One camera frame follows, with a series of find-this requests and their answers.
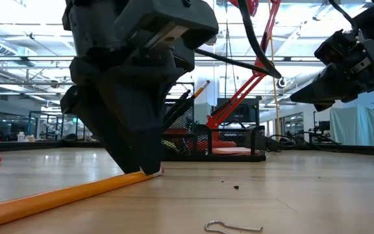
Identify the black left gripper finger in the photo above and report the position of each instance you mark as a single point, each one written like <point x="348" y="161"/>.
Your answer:
<point x="135" y="104"/>
<point x="109" y="136"/>

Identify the yellow pencil with eraser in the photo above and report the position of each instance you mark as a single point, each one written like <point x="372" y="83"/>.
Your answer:
<point x="44" y="200"/>
<point x="202" y="87"/>

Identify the pink sticky notes pad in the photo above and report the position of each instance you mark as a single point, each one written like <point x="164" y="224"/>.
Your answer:
<point x="232" y="151"/>

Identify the black mesh desk organizer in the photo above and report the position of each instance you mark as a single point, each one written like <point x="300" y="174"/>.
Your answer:
<point x="232" y="158"/>

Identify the teal hanging cloth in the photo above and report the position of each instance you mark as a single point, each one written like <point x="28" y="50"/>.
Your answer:
<point x="352" y="125"/>

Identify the black framed robot cell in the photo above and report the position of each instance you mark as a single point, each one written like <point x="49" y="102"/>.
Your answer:
<point x="30" y="125"/>

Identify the white plastic bottle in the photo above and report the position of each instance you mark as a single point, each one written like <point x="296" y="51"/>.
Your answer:
<point x="21" y="137"/>

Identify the black metal table frame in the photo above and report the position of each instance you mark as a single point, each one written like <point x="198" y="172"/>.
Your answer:
<point x="28" y="146"/>

